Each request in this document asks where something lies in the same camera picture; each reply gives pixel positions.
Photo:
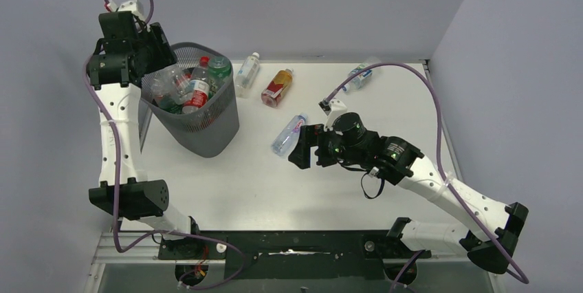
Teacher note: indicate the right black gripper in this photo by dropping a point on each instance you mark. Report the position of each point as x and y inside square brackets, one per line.
[311, 135]

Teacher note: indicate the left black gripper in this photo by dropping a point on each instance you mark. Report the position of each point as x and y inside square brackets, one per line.
[164, 56]

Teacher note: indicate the green label clear bottle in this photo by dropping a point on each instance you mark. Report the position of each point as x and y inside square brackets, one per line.
[167, 96]

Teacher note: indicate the green tinted bottle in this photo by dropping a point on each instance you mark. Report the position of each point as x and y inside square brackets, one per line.
[219, 68]

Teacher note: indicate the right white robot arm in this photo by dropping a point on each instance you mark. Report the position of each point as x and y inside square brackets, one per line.
[487, 231]

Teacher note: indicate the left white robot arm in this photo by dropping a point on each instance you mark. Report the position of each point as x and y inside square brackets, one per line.
[125, 190]

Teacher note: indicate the grey ribbed waste bin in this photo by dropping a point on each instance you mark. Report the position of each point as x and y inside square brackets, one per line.
[209, 130]

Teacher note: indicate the pink blue label bottle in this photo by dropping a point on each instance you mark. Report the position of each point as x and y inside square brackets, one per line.
[288, 138]

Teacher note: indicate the red yellow label bottle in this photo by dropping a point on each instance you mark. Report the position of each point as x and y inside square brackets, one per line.
[277, 88]

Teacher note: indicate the blue label clear bottle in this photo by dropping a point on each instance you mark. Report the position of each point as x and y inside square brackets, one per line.
[362, 76]

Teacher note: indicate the clear bottle white label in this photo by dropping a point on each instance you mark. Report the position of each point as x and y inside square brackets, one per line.
[246, 74]

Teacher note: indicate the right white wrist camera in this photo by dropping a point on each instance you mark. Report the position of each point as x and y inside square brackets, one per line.
[333, 109]

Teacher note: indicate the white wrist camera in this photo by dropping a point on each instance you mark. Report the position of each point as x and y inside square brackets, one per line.
[133, 6]
[333, 109]

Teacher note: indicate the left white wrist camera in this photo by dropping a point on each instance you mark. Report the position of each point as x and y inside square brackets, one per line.
[133, 6]

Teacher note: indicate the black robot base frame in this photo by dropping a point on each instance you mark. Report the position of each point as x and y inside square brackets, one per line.
[290, 254]

